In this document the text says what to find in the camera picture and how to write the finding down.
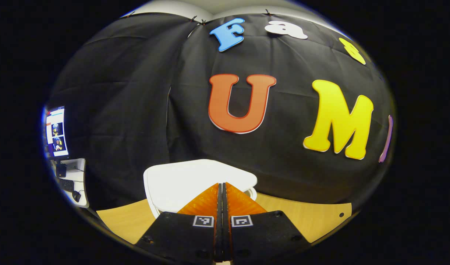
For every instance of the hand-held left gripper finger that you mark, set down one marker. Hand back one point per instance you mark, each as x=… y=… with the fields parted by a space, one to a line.
x=219 y=235
x=226 y=235

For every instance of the white desktop garbage bin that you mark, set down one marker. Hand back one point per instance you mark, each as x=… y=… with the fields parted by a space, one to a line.
x=188 y=180

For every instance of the wooden desktop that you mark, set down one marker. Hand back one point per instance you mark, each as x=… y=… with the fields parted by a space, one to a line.
x=313 y=221

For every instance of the black computer mouse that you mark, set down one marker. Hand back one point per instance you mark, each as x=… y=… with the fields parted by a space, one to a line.
x=76 y=196

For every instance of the black backdrop cloth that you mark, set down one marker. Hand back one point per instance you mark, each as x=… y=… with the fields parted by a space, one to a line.
x=136 y=110

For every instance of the white side table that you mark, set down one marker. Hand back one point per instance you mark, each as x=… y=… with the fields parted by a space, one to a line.
x=79 y=173

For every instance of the black keyboard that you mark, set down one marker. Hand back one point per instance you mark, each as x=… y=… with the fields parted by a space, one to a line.
x=67 y=185

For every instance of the small black device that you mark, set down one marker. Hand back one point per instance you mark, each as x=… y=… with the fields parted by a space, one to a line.
x=60 y=170

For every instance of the computer monitor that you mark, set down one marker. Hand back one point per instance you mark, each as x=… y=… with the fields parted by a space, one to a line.
x=56 y=132

